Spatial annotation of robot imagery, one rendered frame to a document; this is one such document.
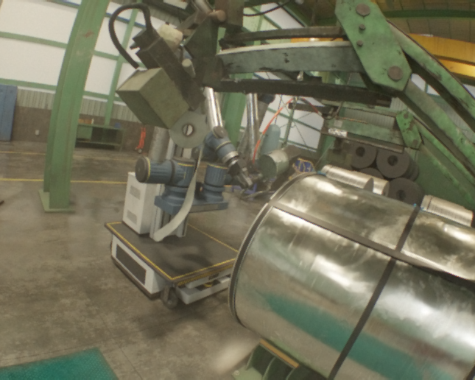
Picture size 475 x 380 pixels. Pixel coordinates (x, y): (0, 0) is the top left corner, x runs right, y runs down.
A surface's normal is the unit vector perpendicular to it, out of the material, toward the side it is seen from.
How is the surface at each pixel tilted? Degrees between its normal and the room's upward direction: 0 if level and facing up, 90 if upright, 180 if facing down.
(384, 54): 90
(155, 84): 90
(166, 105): 90
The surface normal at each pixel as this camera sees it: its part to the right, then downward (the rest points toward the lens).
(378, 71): -0.36, 0.10
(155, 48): 0.70, 0.29
